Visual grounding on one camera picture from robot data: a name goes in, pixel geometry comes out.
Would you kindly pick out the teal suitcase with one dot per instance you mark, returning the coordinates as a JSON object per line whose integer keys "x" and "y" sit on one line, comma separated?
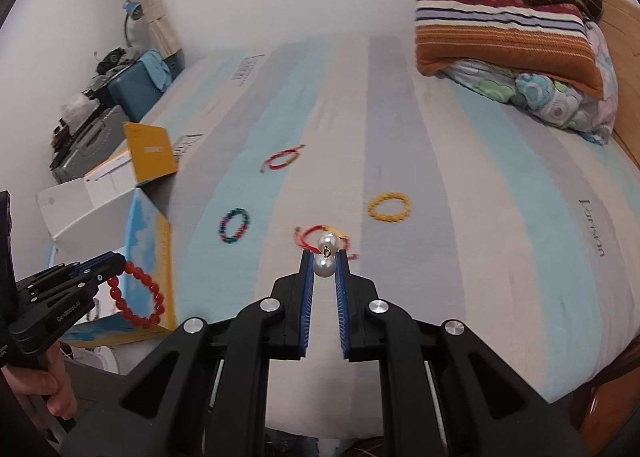
{"x": 132, "y": 92}

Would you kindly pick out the floral quilt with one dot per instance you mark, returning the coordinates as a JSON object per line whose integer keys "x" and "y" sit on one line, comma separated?
{"x": 550, "y": 97}

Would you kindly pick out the person's left hand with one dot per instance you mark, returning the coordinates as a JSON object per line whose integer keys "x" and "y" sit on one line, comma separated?
{"x": 37, "y": 382}

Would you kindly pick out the wooden bed frame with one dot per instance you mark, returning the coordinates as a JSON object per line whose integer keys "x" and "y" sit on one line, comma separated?
{"x": 625, "y": 62}

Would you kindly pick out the striped pillow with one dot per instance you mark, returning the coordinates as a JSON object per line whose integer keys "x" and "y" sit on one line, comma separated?
{"x": 500, "y": 37}

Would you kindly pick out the beige curtain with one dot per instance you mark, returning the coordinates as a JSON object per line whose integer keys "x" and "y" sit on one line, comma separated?
{"x": 155, "y": 2}

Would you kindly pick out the black bag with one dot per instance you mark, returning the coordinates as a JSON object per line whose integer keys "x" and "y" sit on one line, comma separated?
{"x": 115, "y": 59}

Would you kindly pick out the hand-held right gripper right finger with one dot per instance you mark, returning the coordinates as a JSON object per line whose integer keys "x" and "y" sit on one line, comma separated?
{"x": 341, "y": 304}

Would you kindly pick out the striped bed sheet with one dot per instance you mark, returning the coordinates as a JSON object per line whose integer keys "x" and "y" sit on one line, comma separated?
{"x": 450, "y": 262}

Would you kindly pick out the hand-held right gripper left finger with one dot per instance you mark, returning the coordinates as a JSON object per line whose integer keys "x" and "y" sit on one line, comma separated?
{"x": 305, "y": 304}

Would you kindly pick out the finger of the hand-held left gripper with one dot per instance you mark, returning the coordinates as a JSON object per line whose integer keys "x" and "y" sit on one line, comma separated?
{"x": 85, "y": 267}
{"x": 85, "y": 284}

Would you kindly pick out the blue desk lamp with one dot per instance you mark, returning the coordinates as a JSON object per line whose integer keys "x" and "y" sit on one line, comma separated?
{"x": 134, "y": 9}

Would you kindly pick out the cardboard box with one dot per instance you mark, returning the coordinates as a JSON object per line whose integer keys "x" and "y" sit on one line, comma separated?
{"x": 150, "y": 237}

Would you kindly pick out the teal cloth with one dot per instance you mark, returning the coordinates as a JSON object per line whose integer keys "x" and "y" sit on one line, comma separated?
{"x": 157, "y": 67}

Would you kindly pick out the double pearl earring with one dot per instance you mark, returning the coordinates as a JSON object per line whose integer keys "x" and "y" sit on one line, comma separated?
{"x": 326, "y": 254}

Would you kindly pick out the grey hard case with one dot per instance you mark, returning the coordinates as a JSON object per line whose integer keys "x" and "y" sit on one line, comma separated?
{"x": 95, "y": 142}

